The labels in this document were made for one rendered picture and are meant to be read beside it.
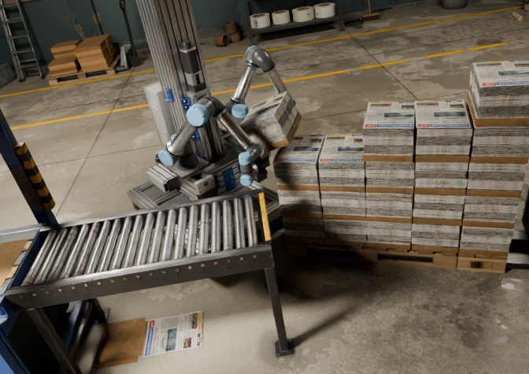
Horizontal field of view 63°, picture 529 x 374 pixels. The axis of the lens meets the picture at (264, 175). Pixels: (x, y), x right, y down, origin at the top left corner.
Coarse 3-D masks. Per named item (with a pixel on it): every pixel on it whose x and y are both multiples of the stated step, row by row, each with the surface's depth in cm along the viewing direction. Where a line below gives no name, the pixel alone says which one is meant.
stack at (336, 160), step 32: (288, 160) 278; (320, 160) 273; (352, 160) 267; (288, 192) 290; (320, 192) 290; (352, 192) 278; (288, 224) 307; (320, 224) 299; (352, 224) 292; (384, 224) 285; (416, 224) 278; (320, 256) 315; (448, 256) 285
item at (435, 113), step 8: (416, 104) 265; (424, 104) 264; (432, 104) 262; (440, 104) 261; (448, 104) 259; (456, 104) 258; (464, 104) 256; (416, 112) 256; (424, 112) 255; (432, 112) 254; (440, 112) 252; (448, 112) 251; (456, 112) 249; (464, 112) 248; (416, 120) 247; (424, 120) 246; (432, 120) 245; (440, 120) 243; (448, 120) 242; (456, 120) 241; (464, 120) 239
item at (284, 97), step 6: (276, 96) 294; (282, 96) 289; (288, 96) 293; (258, 102) 304; (264, 102) 296; (270, 102) 291; (288, 102) 290; (252, 108) 301; (258, 108) 295; (288, 108) 288; (294, 108) 298; (294, 114) 295; (294, 120) 292
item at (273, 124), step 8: (264, 112) 279; (272, 112) 270; (280, 112) 275; (248, 120) 280; (256, 120) 272; (264, 120) 270; (272, 120) 268; (280, 120) 272; (248, 128) 276; (256, 128) 275; (264, 128) 273; (272, 128) 272; (280, 128) 271; (288, 128) 280; (256, 136) 279; (264, 136) 277; (272, 136) 275; (280, 136) 273; (264, 144) 280
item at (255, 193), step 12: (240, 192) 260; (252, 192) 258; (180, 204) 258; (192, 204) 257; (108, 216) 259; (120, 216) 257; (132, 216) 256; (144, 216) 257; (156, 216) 258; (48, 228) 257; (60, 228) 256; (132, 228) 261
